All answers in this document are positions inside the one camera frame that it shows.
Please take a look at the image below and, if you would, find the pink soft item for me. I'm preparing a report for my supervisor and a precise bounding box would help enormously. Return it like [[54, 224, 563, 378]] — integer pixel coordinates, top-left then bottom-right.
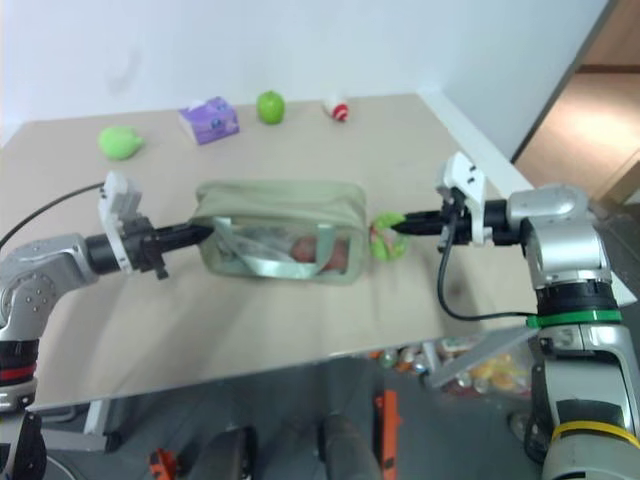
[[289, 235, 350, 274]]

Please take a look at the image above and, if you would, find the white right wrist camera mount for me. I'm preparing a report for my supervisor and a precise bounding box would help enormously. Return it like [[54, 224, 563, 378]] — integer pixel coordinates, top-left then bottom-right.
[[434, 151, 494, 247]]

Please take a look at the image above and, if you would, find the white table leg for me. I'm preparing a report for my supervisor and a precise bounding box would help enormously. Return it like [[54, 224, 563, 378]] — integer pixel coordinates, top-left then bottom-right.
[[81, 398, 119, 437]]

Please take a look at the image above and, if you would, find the white grey cloth item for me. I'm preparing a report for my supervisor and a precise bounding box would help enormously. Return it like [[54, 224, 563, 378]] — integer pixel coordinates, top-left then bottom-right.
[[233, 225, 292, 257]]

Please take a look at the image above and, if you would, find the green soft toy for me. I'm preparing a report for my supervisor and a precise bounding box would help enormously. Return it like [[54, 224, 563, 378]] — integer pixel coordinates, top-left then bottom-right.
[[97, 125, 147, 163]]

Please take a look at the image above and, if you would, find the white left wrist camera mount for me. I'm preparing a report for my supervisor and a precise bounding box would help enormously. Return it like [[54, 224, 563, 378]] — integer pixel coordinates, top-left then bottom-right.
[[96, 170, 147, 274]]

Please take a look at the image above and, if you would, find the brown wooden door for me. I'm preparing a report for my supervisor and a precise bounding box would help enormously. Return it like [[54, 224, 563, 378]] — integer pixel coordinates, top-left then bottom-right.
[[509, 63, 640, 207]]

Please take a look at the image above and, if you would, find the green apple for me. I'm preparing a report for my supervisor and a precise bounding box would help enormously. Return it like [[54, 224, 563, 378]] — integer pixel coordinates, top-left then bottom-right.
[[255, 89, 288, 125]]

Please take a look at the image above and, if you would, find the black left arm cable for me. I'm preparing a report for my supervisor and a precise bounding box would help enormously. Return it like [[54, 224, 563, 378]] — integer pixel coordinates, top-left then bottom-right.
[[0, 181, 107, 251]]

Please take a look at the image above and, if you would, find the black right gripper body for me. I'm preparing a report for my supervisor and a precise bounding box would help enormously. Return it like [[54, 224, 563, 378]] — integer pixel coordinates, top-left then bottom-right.
[[437, 196, 477, 252]]

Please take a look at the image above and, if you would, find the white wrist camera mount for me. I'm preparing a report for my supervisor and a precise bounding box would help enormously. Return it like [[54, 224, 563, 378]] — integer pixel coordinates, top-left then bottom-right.
[[434, 151, 494, 247], [96, 170, 147, 274]]

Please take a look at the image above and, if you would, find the orange black tool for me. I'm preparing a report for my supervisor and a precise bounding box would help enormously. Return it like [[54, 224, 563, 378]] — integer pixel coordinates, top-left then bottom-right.
[[372, 388, 404, 480]]

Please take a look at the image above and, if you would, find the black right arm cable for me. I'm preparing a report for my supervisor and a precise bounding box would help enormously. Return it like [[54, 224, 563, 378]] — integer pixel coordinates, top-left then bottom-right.
[[436, 209, 542, 322]]

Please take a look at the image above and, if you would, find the green transparent zipper pouch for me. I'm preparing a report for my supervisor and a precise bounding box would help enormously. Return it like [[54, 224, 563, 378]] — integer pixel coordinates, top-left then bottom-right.
[[192, 179, 370, 288]]

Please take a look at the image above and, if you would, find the red white small toy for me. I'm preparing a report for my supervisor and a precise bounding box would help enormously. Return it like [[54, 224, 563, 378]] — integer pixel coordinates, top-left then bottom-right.
[[321, 94, 353, 123]]

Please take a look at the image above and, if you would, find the small orange black object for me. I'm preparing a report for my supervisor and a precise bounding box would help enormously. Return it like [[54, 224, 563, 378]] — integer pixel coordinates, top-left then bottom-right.
[[148, 447, 182, 480]]

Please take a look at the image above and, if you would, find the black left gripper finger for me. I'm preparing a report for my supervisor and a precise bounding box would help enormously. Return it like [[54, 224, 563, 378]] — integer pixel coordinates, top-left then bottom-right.
[[159, 234, 209, 253], [158, 224, 214, 241]]

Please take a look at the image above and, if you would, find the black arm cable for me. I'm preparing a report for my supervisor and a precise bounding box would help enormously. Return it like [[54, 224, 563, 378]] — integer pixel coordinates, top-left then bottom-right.
[[0, 181, 107, 251], [436, 209, 542, 322]]

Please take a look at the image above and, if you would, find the purple tissue pack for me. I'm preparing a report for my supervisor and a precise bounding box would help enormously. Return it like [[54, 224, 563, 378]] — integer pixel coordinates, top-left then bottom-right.
[[177, 95, 242, 147]]

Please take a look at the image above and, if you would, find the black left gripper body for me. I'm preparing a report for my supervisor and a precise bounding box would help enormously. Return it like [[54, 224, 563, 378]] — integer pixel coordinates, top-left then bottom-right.
[[122, 215, 172, 282]]

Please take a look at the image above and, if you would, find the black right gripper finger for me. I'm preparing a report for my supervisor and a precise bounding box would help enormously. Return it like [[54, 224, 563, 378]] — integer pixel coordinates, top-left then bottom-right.
[[391, 221, 443, 237], [397, 210, 443, 226]]

